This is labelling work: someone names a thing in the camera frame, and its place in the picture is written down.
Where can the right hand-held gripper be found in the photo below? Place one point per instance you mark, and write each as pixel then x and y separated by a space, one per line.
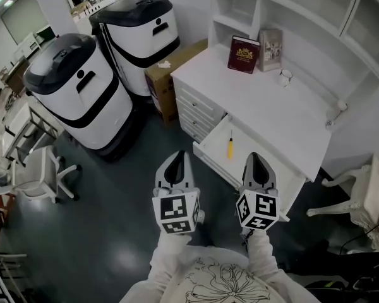
pixel 257 210

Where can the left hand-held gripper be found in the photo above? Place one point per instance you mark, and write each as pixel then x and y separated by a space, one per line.
pixel 177 208

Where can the white drawer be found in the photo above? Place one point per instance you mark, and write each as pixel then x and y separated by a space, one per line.
pixel 249 144

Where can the person's right forearm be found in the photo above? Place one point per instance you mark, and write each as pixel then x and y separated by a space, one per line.
pixel 262 254

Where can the person's left forearm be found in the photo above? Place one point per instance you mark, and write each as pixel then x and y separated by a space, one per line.
pixel 164 264

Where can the white desk with drawers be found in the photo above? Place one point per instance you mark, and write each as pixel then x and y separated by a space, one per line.
pixel 259 99

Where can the brown cardboard box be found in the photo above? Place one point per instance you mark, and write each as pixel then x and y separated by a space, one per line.
pixel 164 90

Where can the white enamel mug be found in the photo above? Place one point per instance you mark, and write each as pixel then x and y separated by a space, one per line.
pixel 285 78

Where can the small white desk ornament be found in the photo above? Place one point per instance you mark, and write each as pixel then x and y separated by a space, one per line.
pixel 336 109

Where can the white ornate chair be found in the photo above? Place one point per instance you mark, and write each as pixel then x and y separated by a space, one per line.
pixel 363 194

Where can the person's white printed shirt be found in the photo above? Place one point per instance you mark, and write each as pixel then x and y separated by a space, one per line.
pixel 221 279

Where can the crumpled white tissue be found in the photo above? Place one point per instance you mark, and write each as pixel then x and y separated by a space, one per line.
pixel 164 64

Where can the white and black robot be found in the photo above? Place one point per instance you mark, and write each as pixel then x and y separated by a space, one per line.
pixel 82 99
pixel 139 36

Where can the dark red book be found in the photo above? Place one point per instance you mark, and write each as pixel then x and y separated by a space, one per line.
pixel 243 55

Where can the grey book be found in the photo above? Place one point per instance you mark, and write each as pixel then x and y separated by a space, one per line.
pixel 270 50

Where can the white swivel chair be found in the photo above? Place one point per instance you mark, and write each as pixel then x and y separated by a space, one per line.
pixel 38 175

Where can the white shelf hutch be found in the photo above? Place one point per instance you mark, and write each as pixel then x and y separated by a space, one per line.
pixel 303 8

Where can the white metal frame table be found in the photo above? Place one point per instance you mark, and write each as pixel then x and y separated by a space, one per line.
pixel 25 125

